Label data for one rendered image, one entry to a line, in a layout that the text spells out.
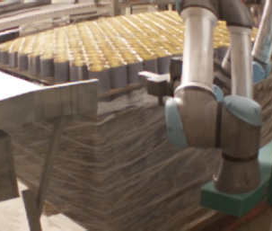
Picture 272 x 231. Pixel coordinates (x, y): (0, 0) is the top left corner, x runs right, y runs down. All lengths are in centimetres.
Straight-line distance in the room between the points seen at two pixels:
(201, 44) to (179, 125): 25
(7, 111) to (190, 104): 56
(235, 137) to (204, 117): 10
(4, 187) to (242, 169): 78
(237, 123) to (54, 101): 61
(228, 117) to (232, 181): 17
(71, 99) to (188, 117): 47
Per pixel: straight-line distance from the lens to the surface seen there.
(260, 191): 138
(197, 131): 128
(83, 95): 164
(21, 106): 158
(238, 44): 151
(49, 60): 205
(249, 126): 127
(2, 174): 163
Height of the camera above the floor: 155
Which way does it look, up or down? 18 degrees down
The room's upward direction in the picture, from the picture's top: 1 degrees counter-clockwise
